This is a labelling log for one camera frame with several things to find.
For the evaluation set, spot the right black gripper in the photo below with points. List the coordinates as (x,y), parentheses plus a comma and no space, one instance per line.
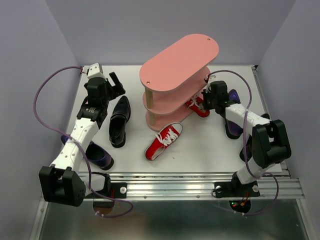
(204,93)

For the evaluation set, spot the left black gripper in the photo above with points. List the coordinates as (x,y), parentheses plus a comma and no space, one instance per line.
(116,90)

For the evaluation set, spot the red sneaker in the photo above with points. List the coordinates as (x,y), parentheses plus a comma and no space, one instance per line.
(198,108)
(163,139)

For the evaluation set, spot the purple loafer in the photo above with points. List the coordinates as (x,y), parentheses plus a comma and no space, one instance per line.
(233,131)
(100,156)

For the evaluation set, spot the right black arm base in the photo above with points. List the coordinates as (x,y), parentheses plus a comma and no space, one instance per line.
(234,188)

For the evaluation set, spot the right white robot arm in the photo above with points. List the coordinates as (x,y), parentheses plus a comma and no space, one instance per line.
(266,141)

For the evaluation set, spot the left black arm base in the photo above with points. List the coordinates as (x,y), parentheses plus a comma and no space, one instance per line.
(103,185)

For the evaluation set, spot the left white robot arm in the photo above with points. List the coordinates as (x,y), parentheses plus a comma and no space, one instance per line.
(60,182)

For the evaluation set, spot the pink three-tier shoe shelf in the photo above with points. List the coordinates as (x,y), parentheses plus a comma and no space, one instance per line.
(174,79)

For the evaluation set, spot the black loafer left side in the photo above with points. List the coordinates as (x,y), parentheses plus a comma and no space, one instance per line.
(118,121)

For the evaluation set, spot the black loafer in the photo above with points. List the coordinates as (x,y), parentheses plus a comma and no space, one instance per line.
(118,121)
(248,146)

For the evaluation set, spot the black loafer right side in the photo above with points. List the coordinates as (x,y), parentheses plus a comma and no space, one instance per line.
(248,146)

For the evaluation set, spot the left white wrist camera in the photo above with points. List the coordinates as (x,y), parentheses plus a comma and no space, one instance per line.
(95,71)

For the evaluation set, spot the aluminium mounting rail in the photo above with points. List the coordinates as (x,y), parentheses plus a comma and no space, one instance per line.
(173,186)

